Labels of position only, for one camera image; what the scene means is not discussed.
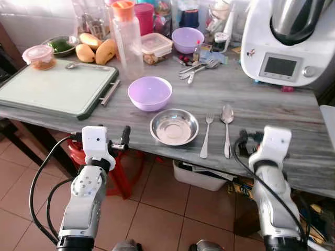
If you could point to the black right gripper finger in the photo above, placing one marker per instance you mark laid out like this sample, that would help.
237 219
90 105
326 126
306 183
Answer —
242 149

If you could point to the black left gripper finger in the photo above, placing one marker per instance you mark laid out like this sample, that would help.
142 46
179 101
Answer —
125 135

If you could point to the steel table spoon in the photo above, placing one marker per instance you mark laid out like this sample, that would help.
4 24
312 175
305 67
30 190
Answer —
227 114

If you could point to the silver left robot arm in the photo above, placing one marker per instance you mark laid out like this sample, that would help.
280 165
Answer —
84 209

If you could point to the red plastic stool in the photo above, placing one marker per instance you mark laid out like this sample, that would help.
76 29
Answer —
123 172

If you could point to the grey wood pattern counter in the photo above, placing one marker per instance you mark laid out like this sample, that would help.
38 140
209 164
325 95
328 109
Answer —
261 115

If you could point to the steel fork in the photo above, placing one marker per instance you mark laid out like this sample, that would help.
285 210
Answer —
212 64
207 133

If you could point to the large purple plastic bowl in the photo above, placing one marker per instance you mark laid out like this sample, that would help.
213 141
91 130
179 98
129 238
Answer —
149 93

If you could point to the round steel dish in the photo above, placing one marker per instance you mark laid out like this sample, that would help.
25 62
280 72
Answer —
174 128

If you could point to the white plastic bin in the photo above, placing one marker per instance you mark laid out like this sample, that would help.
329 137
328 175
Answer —
201 178

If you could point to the yellow mango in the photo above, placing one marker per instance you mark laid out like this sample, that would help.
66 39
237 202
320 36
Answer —
90 40
85 53
106 51

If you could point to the pale green cutting board tray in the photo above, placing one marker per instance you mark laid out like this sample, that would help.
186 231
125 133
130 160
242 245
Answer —
52 89

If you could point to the clear bottle with orange cap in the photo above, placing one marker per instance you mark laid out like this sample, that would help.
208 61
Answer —
127 47

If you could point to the small steel spoon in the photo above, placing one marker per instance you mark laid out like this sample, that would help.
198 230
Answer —
71 65

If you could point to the clear lidded food container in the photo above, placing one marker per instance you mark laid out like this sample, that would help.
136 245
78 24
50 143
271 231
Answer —
156 48

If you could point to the white kitchen cooking machine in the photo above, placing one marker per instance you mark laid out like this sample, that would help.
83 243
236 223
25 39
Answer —
293 52

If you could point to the blue and yellow bag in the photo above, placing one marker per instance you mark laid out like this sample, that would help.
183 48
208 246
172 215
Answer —
314 219

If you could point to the grey robot right leg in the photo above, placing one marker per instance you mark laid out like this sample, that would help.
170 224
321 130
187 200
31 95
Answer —
207 246

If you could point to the bowl with green fruit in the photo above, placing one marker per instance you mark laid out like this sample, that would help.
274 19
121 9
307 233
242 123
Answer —
61 46

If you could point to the small purple plastic bowl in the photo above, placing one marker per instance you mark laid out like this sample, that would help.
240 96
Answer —
188 40

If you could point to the small pink lidded container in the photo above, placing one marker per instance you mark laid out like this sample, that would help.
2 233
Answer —
39 56

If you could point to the magenta plastic cup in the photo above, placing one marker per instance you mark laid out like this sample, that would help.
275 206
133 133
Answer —
144 18

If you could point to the glass jar with utensils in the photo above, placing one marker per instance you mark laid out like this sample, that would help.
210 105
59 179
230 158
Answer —
93 18

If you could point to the dark blue cup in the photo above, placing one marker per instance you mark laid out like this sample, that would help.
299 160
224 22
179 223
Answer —
189 18

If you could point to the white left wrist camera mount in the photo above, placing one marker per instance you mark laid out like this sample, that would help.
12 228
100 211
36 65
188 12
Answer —
95 141

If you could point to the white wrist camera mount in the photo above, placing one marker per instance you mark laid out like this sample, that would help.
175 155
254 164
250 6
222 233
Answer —
275 144
95 141

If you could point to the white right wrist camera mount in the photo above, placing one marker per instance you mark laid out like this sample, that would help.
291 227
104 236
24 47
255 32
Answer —
275 144

